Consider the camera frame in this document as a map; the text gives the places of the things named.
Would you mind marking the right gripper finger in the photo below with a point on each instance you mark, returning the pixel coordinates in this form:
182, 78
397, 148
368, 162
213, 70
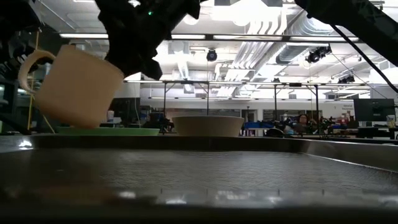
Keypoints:
119, 60
147, 67

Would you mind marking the orange ribbed cup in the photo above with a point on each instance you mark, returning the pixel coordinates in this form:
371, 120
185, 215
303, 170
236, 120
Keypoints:
77, 90

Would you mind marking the green plate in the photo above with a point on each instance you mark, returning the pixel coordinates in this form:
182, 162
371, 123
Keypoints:
124, 131

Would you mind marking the grey bowl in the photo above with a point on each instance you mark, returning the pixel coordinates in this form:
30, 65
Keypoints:
208, 126

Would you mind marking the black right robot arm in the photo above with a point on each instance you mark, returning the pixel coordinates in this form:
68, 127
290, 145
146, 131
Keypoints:
357, 18

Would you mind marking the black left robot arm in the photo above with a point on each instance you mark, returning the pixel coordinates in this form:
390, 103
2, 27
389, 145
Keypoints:
12, 18

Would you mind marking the white jar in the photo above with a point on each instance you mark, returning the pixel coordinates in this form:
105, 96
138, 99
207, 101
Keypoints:
110, 116

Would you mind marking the blue plastic bin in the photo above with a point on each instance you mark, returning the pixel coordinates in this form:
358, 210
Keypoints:
258, 125

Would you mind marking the person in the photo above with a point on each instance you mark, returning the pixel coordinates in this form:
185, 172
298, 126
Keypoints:
302, 123

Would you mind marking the black computer monitor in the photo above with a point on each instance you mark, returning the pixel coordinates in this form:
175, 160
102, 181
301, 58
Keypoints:
373, 109

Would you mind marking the black ceiling camera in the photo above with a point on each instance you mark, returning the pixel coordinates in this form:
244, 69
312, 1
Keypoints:
346, 79
317, 54
211, 55

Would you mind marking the black metal rack frame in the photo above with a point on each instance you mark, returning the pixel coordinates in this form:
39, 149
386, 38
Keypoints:
207, 93

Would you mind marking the ceiling light rail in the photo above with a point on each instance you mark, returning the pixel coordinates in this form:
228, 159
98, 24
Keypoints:
248, 37

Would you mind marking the black aluminium table frame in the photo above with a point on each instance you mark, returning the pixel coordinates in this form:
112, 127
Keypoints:
15, 125

